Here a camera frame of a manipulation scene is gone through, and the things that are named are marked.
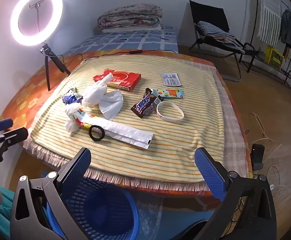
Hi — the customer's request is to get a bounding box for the white folded cloth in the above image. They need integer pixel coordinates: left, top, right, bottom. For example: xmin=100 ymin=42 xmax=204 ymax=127
xmin=102 ymin=24 xmax=162 ymax=33

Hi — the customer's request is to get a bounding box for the white striped towel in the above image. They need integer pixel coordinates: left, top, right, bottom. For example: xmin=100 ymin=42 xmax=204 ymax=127
xmin=257 ymin=0 xmax=282 ymax=48

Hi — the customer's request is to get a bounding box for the blue checked bed sheet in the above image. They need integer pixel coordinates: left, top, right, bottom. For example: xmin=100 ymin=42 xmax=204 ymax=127
xmin=63 ymin=25 xmax=179 ymax=55

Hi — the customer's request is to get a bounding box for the red cardboard box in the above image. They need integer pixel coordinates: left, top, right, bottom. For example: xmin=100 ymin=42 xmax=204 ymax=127
xmin=93 ymin=69 xmax=141 ymax=92

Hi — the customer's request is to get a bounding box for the brown chocolate bar wrapper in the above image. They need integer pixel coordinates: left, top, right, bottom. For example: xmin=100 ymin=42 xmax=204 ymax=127
xmin=131 ymin=87 xmax=164 ymax=119

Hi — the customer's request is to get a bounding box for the white ring light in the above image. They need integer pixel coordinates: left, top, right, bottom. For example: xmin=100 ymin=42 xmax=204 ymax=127
xmin=10 ymin=0 xmax=64 ymax=47

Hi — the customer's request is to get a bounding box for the blue plastic basket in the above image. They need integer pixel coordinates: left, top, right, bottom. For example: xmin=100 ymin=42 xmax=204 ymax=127
xmin=42 ymin=172 xmax=140 ymax=240

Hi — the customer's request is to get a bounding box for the white wristband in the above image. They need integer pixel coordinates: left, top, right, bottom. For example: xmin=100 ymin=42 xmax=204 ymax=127
xmin=156 ymin=101 xmax=184 ymax=122

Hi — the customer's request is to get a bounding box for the black ring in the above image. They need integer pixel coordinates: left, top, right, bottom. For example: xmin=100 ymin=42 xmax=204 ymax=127
xmin=89 ymin=125 xmax=106 ymax=142

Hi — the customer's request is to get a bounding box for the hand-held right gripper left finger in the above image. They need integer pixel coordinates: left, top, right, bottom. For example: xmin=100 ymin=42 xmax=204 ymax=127
xmin=10 ymin=147 xmax=91 ymax=240

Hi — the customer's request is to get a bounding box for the white plastic bag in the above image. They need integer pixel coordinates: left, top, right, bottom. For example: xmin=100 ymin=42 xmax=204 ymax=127
xmin=82 ymin=72 xmax=112 ymax=109

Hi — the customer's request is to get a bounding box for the blue silver wrapper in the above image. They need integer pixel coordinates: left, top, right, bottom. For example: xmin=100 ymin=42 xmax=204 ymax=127
xmin=62 ymin=88 xmax=82 ymax=105

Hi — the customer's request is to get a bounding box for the black device with red light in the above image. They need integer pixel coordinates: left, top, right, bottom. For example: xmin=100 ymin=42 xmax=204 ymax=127
xmin=250 ymin=144 xmax=265 ymax=170

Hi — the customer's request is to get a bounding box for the white tissue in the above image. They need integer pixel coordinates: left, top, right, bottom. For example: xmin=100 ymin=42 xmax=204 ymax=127
xmin=99 ymin=90 xmax=124 ymax=120
xmin=65 ymin=104 xmax=83 ymax=133

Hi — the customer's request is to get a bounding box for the yellow striped blanket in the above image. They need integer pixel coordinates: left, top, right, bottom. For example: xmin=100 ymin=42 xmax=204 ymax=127
xmin=23 ymin=54 xmax=246 ymax=193

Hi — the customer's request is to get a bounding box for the fruit print tube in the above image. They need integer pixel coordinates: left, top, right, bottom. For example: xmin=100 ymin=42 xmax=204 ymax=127
xmin=152 ymin=89 xmax=185 ymax=99

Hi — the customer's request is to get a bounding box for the dark hanging garment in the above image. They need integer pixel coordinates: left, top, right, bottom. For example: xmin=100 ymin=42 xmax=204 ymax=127
xmin=279 ymin=9 xmax=291 ymax=53

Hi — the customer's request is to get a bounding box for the folded floral blanket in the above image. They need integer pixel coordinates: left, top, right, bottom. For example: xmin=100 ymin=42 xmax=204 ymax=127
xmin=97 ymin=4 xmax=163 ymax=30

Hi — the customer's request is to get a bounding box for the yellow crate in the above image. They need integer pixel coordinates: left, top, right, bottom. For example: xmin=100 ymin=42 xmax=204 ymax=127
xmin=265 ymin=45 xmax=285 ymax=69

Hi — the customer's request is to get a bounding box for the long white packet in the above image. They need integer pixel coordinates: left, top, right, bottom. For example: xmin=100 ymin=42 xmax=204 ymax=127
xmin=77 ymin=109 xmax=154 ymax=150

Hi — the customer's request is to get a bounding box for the black folding chair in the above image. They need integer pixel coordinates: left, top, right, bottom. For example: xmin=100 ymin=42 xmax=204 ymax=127
xmin=188 ymin=0 xmax=259 ymax=82

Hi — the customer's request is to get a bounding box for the grey printed sachet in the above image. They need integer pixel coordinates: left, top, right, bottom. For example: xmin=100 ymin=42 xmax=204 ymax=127
xmin=161 ymin=72 xmax=181 ymax=86

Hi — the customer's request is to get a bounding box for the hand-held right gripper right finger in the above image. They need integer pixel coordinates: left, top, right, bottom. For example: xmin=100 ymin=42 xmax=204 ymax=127
xmin=195 ymin=147 xmax=277 ymax=240

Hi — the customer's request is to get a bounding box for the white floor cable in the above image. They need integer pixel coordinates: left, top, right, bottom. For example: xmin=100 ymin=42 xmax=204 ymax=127
xmin=248 ymin=112 xmax=286 ymax=193

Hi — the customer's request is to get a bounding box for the striped cloth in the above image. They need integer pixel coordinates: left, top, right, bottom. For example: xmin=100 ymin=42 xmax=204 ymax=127
xmin=197 ymin=21 xmax=246 ymax=53

